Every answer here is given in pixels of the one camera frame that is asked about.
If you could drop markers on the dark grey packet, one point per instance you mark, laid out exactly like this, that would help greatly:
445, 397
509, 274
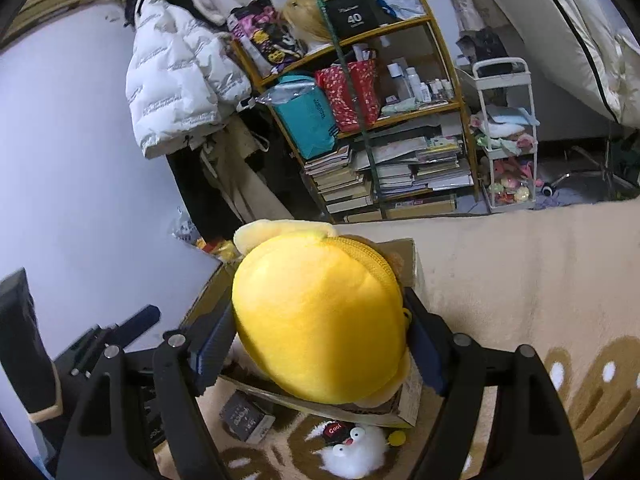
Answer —
245, 417

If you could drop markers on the black hanging clothes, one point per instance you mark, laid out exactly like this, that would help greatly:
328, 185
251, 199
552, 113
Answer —
200, 195

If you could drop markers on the blond wig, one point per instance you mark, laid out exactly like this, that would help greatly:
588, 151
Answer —
305, 20

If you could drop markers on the light blue folded cloth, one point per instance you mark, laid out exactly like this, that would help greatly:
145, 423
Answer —
505, 122

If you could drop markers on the pile of books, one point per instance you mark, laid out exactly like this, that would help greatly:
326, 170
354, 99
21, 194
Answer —
340, 180

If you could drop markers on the yellow plush toy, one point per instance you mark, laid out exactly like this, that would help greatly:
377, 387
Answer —
320, 320

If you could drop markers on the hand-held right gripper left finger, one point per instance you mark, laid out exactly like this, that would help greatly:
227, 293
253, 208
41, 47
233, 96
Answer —
212, 355

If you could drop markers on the cream reclining chair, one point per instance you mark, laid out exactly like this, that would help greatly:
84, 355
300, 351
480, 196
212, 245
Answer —
560, 20

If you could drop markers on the black box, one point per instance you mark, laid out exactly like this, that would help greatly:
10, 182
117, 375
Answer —
357, 15

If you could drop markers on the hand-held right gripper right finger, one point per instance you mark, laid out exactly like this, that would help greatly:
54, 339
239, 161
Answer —
430, 360

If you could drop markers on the red gift bag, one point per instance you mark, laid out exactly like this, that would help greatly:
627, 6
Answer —
350, 105

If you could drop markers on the teal bag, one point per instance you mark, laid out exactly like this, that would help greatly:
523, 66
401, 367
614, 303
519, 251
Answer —
305, 120

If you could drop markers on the beige printed blanket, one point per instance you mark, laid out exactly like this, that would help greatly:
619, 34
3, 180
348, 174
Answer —
500, 270

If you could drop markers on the group of cosmetic bottles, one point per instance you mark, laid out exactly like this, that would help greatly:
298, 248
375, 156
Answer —
415, 82

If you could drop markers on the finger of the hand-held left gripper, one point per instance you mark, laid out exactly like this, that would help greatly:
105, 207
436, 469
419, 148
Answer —
137, 324

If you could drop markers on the wooden shelf rack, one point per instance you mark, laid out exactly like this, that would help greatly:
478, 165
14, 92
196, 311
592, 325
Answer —
405, 24

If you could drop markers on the pink and black printed bag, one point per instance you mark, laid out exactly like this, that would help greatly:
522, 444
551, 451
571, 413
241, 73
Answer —
260, 30

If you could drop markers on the small yellow round object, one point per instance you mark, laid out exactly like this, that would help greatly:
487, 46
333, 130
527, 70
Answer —
397, 438

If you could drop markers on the beige hanging trousers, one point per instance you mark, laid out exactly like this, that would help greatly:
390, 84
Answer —
250, 185

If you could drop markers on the pink soft toys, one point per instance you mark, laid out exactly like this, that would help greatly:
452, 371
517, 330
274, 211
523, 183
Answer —
510, 180

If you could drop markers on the white trolley cart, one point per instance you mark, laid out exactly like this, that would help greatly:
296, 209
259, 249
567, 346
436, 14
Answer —
500, 62

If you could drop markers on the printed cardboard box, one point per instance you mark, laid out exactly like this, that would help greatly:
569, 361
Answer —
400, 405

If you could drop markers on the green pole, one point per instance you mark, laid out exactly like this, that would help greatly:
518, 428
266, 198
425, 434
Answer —
353, 100

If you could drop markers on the black cloth with yellow trim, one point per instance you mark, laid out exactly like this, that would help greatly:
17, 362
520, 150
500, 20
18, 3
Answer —
25, 350

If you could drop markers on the white puffer jacket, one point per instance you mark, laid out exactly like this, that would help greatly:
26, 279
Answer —
170, 75

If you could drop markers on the pile of snack packets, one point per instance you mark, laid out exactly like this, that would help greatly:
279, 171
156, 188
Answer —
220, 247

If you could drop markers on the white plush toy black cap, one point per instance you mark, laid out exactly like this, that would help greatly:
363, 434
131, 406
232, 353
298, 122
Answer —
355, 460

